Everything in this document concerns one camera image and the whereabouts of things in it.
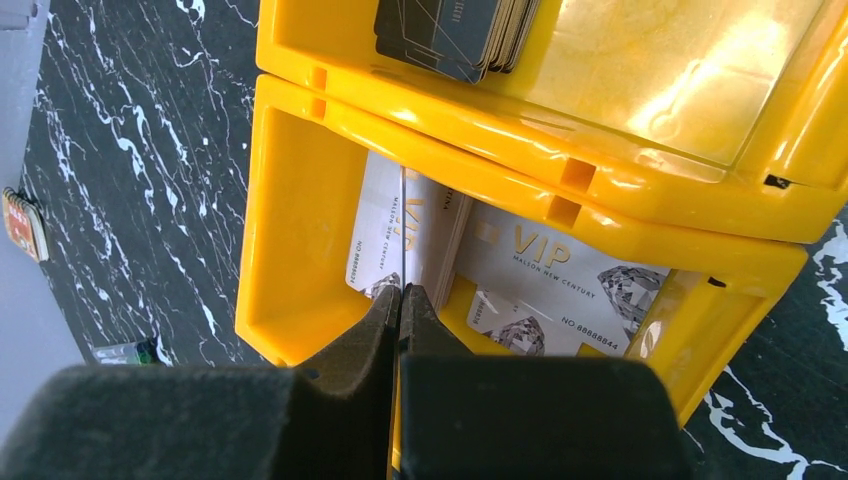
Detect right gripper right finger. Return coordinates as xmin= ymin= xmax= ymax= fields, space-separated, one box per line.
xmin=398 ymin=285 xmax=693 ymax=479

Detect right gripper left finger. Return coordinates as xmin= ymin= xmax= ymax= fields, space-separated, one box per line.
xmin=1 ymin=287 xmax=401 ymax=479

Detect white cards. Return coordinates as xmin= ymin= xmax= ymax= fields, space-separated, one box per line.
xmin=345 ymin=152 xmax=669 ymax=356

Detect orange divided bin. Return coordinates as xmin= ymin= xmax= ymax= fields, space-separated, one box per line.
xmin=235 ymin=1 xmax=847 ymax=422

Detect marker pen set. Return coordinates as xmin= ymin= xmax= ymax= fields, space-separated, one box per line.
xmin=91 ymin=338 xmax=159 ymax=365

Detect small black box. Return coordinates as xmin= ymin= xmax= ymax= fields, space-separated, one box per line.
xmin=374 ymin=0 xmax=539 ymax=84

